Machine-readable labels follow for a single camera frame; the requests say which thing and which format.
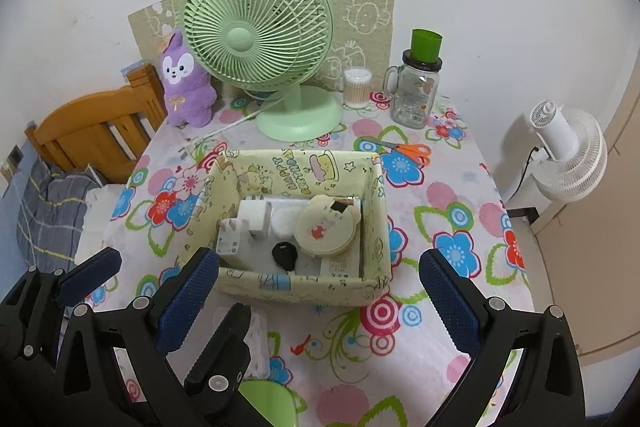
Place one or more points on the green desk fan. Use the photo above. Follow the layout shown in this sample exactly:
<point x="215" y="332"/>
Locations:
<point x="240" y="39"/>

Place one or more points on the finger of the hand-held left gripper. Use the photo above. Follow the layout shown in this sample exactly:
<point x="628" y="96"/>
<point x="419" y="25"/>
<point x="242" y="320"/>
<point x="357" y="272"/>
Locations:
<point x="227" y="347"/>
<point x="92" y="272"/>

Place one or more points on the small black adapter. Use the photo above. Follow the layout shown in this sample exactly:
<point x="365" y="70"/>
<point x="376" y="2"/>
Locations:
<point x="339" y="206"/>

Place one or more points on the white round case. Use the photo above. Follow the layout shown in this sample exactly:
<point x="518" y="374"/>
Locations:
<point x="286" y="216"/>

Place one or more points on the black car key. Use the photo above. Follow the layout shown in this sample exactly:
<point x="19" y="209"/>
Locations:
<point x="285" y="255"/>

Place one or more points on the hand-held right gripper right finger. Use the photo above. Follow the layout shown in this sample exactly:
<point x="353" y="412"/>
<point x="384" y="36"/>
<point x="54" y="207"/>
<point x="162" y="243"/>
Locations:
<point x="450" y="302"/>

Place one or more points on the cartoon print fabric storage box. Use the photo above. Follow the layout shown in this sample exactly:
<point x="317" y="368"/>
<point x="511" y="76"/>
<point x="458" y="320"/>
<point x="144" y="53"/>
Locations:
<point x="300" y="292"/>

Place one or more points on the white remote control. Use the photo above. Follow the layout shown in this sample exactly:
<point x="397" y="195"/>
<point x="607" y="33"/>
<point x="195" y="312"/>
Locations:
<point x="307" y="264"/>

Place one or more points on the floral tablecloth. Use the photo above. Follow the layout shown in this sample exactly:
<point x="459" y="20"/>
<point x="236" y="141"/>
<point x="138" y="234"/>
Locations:
<point x="440" y="207"/>

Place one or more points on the wooden chair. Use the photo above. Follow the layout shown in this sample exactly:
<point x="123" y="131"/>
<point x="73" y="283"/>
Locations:
<point x="85" y="122"/>

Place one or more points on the white textured cloth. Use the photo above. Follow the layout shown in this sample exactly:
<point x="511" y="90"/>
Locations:
<point x="260" y="347"/>

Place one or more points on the grey plaid blanket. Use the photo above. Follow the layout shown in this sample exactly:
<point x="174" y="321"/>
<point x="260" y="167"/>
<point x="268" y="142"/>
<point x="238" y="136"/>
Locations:
<point x="50" y="207"/>

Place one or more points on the glass mug jar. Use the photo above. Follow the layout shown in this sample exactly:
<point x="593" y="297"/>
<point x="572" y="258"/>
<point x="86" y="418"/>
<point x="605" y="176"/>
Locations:
<point x="412" y="99"/>

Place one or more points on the white clip fan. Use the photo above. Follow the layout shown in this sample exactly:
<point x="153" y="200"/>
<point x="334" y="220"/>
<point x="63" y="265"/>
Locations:
<point x="557" y="132"/>

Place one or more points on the purple plush toy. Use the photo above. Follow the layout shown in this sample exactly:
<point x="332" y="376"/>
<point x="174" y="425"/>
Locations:
<point x="187" y="102"/>

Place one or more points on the beige round compact mirror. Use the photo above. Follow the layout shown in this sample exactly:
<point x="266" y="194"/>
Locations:
<point x="322" y="232"/>

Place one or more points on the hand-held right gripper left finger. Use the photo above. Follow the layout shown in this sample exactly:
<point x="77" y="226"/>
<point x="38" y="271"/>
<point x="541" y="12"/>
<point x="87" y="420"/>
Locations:
<point x="187" y="302"/>

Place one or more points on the white charger plug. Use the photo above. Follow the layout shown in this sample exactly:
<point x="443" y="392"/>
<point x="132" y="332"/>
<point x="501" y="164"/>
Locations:
<point x="232" y="242"/>
<point x="252" y="214"/>

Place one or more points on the green plastic cup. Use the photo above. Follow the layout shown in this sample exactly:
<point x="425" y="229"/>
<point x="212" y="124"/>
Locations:
<point x="426" y="44"/>

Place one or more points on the clear cotton swab container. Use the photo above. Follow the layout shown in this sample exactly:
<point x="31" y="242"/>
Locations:
<point x="357" y="94"/>

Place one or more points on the beige cartoon print board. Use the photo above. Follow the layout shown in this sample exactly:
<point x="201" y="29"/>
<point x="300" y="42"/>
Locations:
<point x="365" y="7"/>

